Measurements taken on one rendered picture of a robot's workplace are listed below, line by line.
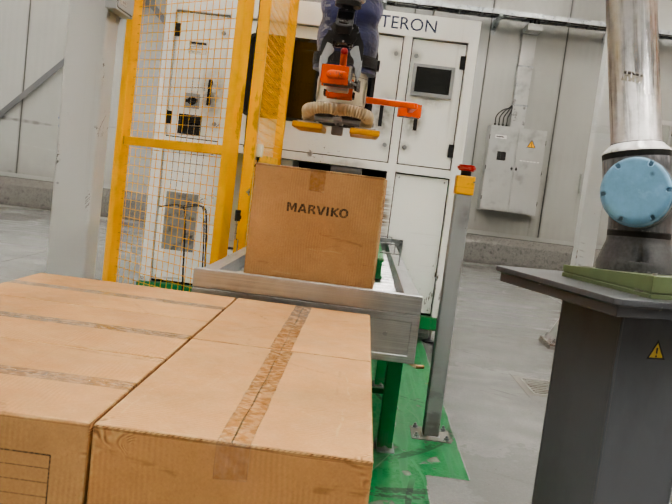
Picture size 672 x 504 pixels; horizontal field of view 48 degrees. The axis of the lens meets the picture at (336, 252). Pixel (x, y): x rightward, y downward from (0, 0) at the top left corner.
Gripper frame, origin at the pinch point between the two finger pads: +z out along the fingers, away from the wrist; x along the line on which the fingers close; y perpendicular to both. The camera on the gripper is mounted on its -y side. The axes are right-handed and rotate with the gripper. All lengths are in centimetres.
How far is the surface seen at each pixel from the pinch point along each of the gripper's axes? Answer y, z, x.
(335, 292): 19, 61, -6
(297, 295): 19, 64, 5
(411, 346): 19, 75, -31
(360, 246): 23, 47, -12
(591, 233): 301, 42, -163
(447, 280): 75, 60, -46
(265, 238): 24, 48, 18
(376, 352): 19, 78, -21
